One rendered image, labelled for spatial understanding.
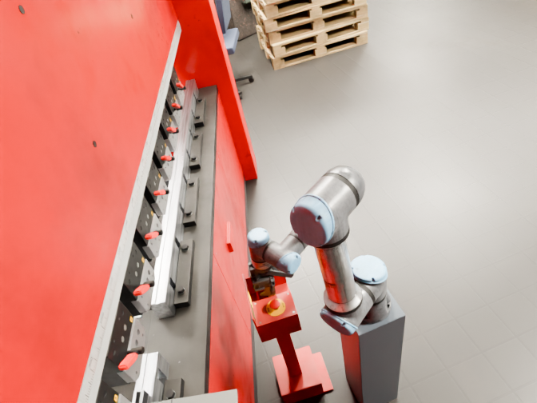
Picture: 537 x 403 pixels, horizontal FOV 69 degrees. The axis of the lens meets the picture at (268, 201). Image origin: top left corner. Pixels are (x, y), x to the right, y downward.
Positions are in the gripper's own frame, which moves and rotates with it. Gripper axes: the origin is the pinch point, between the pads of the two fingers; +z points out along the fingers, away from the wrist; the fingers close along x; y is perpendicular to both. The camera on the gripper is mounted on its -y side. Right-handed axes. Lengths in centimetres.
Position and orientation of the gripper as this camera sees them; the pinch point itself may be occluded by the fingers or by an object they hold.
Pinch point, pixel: (273, 293)
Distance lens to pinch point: 159.8
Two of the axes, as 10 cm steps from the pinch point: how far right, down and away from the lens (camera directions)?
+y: -9.7, 2.3, -1.0
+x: 2.3, 6.4, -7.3
